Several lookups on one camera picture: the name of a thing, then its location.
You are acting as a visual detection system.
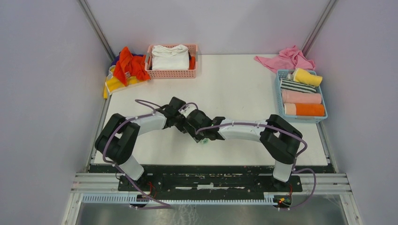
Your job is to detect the orange red towel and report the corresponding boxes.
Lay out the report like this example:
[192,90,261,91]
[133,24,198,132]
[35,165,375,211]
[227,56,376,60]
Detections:
[113,46,151,86]

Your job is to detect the yellow green teal towel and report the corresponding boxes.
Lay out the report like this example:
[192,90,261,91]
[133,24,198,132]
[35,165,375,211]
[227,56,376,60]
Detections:
[200,139,209,144]

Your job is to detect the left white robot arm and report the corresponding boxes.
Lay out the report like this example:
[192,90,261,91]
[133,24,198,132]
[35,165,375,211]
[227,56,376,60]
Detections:
[94,97,187,191]

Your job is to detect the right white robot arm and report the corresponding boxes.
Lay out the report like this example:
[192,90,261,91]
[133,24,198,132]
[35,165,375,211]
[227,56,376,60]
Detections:
[179,109,305,191]

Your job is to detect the orange cloth in pink basket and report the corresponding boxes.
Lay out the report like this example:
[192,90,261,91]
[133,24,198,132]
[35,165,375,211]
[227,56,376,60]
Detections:
[189,56,196,70]

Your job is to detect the white folded cloth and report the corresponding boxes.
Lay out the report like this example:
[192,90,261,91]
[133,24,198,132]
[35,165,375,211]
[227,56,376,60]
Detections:
[151,45,190,70]

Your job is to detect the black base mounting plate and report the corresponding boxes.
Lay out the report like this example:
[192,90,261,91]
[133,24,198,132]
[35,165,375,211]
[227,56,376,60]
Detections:
[88,164,337,201]

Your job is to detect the pink perforated basket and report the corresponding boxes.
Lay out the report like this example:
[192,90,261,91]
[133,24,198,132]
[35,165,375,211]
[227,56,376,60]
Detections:
[145,44,199,79]

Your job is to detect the purple cloth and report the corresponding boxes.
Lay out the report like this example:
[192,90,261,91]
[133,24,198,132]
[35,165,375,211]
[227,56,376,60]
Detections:
[111,53,145,66]

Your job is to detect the rolled pink towel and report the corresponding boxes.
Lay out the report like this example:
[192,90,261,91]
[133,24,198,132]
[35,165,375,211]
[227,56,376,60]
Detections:
[281,89,322,104]

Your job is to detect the blue perforated basket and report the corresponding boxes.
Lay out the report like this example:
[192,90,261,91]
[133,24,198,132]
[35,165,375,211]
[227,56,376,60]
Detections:
[274,69,328,123]

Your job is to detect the rolled orange towel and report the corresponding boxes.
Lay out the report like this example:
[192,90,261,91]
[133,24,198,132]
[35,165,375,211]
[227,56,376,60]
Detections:
[283,103,325,117]

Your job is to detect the rolled striped towel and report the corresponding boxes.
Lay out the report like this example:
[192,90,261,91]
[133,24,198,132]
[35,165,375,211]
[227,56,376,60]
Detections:
[280,78,317,93]

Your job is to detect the rolled yellow towel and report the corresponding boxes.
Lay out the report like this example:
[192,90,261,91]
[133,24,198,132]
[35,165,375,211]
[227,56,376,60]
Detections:
[292,68,323,87]

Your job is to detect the pink crumpled towel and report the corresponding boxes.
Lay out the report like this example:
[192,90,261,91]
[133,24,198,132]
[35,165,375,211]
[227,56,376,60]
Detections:
[254,45,316,73]

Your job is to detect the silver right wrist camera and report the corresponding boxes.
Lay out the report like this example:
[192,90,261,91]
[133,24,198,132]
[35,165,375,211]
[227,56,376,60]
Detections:
[179,105,196,118]

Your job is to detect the white slotted cable duct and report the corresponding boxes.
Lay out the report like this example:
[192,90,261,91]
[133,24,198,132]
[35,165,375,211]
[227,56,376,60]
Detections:
[81,194,281,206]

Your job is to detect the aluminium corner rail left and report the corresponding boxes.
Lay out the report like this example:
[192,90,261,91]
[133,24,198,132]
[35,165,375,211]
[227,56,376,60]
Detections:
[77,0,115,60]

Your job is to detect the aluminium corner rail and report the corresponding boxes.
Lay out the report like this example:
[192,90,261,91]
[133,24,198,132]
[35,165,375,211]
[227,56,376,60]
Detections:
[77,0,115,60]
[301,0,339,56]

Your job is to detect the aluminium corner rail right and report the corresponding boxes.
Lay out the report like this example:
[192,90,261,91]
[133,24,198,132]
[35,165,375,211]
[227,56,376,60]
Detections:
[301,0,339,56]

